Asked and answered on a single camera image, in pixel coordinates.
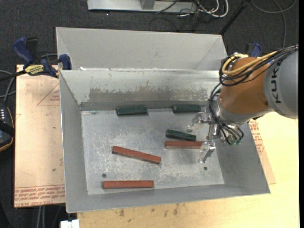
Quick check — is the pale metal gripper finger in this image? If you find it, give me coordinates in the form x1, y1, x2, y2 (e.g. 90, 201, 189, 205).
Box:
198, 141, 217, 163
187, 112, 210, 133

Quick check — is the dark green flat block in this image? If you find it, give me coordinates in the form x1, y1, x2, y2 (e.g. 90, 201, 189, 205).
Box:
172, 104, 202, 114
116, 106, 149, 116
165, 129, 198, 142

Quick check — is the red-brown flat block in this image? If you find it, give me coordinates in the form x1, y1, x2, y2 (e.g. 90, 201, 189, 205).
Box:
102, 180, 155, 190
164, 140, 206, 150
112, 145, 162, 165

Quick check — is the grey metal bin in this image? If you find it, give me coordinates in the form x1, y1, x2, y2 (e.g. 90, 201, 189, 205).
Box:
56, 27, 271, 214

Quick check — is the brown cardboard board red print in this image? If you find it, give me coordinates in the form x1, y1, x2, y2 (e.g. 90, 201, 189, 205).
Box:
14, 64, 277, 209

